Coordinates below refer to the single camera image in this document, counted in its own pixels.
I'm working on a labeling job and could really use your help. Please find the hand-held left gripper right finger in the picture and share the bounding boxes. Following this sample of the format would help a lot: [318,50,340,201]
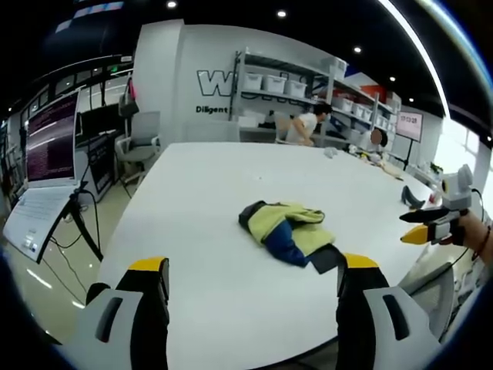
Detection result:
[334,252,442,370]

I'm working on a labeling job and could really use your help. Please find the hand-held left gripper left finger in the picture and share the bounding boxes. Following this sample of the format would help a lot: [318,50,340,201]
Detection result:
[75,256,171,370]

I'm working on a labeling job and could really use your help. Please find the yellow blue black garment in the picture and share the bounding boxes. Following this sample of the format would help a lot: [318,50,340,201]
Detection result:
[237,200,343,275]

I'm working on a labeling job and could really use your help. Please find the person's right hand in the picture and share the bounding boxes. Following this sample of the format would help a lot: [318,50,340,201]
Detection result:
[442,213,487,254]

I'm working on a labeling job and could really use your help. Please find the black object on table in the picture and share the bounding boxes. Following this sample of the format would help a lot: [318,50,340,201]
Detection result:
[399,185,427,210]

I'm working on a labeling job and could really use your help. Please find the wooden pieces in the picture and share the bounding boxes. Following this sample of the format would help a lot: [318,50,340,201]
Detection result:
[375,156,406,181]

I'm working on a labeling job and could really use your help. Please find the black display stand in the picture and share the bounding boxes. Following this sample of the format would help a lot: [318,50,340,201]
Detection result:
[400,138,421,173]

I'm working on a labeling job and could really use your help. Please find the pink display screen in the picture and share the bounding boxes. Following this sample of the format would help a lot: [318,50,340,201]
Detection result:
[395,110,424,142]

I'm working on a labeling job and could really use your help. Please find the black tripod laptop stand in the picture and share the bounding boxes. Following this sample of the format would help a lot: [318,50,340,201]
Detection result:
[38,183,105,264]

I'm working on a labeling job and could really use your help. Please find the grey metal shelf rack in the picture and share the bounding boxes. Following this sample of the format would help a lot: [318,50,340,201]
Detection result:
[230,48,400,152]

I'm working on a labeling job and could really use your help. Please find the black desk cabinet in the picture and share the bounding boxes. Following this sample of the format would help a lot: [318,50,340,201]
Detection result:
[85,130,117,194]

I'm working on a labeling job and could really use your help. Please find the row of white storage bins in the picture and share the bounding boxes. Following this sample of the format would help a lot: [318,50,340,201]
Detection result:
[243,71,397,132]

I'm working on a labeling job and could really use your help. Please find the white office chair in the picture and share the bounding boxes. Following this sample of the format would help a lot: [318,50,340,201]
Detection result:
[114,110,163,198]

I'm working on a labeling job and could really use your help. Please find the open laptop with purple screen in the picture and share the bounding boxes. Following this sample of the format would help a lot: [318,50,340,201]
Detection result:
[2,89,82,265]

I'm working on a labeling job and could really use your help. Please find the black monitor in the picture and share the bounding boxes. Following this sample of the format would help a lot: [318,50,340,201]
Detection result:
[76,103,121,148]

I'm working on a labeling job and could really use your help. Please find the grey hanging bag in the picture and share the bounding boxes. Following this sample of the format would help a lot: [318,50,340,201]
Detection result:
[118,76,140,118]

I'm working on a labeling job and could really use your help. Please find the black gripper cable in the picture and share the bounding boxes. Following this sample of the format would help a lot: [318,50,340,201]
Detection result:
[470,187,487,223]

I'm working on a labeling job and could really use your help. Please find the red wrist bracelet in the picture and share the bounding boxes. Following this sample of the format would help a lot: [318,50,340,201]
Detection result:
[471,225,492,261]

